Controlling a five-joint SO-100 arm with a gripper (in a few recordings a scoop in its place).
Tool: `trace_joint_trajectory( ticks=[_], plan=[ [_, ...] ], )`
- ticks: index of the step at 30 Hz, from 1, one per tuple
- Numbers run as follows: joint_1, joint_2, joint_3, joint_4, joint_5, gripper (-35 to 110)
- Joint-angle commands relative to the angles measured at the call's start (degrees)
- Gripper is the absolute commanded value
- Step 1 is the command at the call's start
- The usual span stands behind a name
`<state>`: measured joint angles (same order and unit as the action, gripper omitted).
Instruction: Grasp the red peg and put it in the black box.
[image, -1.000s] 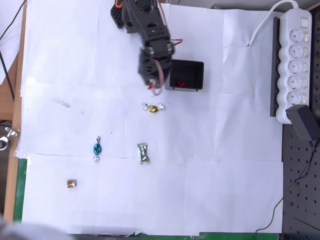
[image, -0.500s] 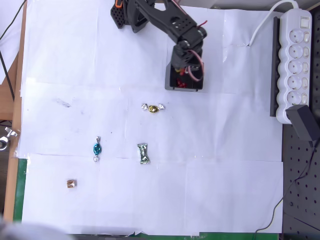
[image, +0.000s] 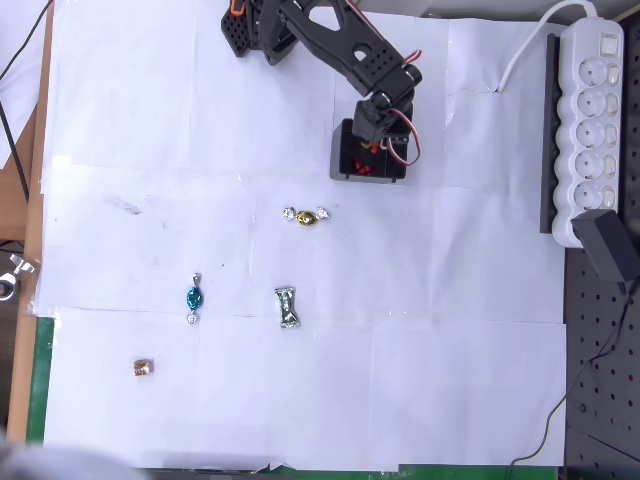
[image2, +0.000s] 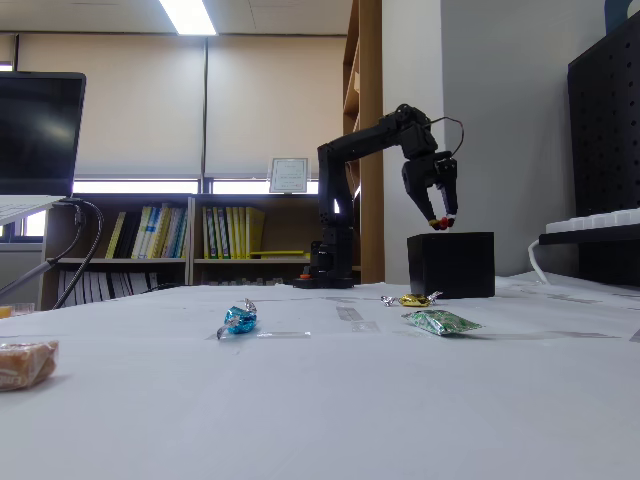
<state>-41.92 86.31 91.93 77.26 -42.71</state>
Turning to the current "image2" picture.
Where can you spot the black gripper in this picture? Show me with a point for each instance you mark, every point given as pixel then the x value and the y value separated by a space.
pixel 423 178

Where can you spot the small red candy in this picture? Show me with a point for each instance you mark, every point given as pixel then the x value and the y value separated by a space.
pixel 442 223

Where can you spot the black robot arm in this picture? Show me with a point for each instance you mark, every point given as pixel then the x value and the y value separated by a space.
pixel 335 200

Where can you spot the black box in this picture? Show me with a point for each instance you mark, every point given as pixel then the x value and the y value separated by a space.
pixel 452 265

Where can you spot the gold foil wrapped candy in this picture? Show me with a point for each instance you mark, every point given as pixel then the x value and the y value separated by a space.
pixel 413 300

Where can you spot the green silver snack packet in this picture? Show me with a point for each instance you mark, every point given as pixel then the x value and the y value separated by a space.
pixel 440 322

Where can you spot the tall wooden bookshelf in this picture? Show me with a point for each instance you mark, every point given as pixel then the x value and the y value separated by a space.
pixel 370 75

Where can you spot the framed white certificate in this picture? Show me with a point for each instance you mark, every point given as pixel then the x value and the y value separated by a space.
pixel 288 175

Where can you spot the low wooden bookshelf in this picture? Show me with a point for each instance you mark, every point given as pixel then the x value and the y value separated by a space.
pixel 280 225
pixel 75 240

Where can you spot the white power strip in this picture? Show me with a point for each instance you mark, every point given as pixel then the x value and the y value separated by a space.
pixel 595 220

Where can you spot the flat lying yellow folder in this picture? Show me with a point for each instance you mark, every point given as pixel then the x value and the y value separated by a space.
pixel 277 254

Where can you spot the black pegboard panel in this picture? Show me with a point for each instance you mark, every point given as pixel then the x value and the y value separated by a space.
pixel 607 140

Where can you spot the beige roller blind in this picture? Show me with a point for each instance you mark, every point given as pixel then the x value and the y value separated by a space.
pixel 115 105
pixel 275 100

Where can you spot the blue foil wrapped candy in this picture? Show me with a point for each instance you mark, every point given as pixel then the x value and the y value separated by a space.
pixel 241 321

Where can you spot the white paper sheet cover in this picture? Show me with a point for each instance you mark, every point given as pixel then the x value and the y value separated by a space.
pixel 320 400

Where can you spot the dark blue object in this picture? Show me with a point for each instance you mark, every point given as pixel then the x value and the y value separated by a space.
pixel 620 15

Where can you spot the ceiling light panel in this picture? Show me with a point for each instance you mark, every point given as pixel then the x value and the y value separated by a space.
pixel 188 16

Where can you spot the black screen laptop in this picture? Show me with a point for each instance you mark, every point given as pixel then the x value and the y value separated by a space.
pixel 35 135

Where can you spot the brown wrapped caramel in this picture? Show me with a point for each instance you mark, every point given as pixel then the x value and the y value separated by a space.
pixel 25 364

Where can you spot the dark shelf rail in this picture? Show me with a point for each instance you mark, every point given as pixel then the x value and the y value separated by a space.
pixel 590 238

